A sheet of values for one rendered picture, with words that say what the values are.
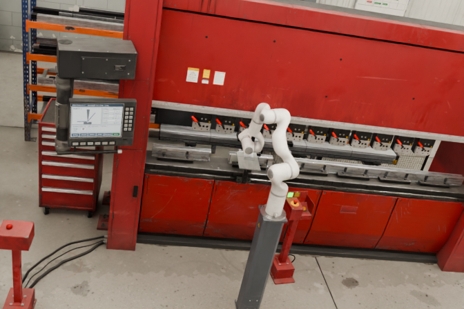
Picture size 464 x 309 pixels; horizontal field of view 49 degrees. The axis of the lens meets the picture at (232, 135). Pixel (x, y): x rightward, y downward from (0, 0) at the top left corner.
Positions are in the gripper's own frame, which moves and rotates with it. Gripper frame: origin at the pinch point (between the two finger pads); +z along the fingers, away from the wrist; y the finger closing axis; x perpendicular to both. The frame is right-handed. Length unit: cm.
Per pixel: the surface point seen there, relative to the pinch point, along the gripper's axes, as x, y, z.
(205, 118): -23.7, 19.6, 12.7
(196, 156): -1, 50, 14
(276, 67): -19, -52, 13
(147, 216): 9, 118, 2
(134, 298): 26, 146, -62
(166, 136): -22, 66, 40
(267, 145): 48, 6, 40
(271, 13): -57, -75, 11
